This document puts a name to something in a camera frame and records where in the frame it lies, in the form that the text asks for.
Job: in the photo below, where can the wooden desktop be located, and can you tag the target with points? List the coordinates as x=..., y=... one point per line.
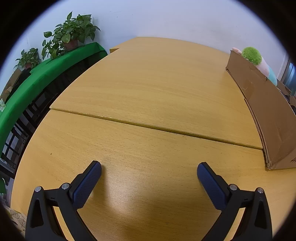
x=148, y=92

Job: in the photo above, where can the pink pig plush teal shirt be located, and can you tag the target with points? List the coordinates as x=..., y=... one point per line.
x=264, y=68

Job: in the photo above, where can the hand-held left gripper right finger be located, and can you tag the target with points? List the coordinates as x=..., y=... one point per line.
x=211, y=184

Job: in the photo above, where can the large cardboard box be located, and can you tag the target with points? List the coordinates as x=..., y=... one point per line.
x=272, y=115

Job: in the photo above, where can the small potted green plant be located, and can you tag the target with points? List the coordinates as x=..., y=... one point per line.
x=29, y=58

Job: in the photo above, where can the glass door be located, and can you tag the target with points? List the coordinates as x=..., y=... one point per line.
x=290, y=74

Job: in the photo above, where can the black metal rack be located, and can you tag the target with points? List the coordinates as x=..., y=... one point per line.
x=34, y=109

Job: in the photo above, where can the leaf print bag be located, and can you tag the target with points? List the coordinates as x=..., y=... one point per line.
x=17, y=219

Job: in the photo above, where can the green fuzzy ball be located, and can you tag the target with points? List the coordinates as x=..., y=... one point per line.
x=252, y=55

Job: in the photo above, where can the small cardboard box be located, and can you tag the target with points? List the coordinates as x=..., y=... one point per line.
x=11, y=85

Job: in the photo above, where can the large potted green plant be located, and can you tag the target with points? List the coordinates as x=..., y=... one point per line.
x=69, y=30

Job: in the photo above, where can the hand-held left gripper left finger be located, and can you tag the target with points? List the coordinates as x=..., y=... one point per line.
x=86, y=183

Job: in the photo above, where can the small wooden cabinet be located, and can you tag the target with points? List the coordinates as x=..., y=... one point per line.
x=114, y=50

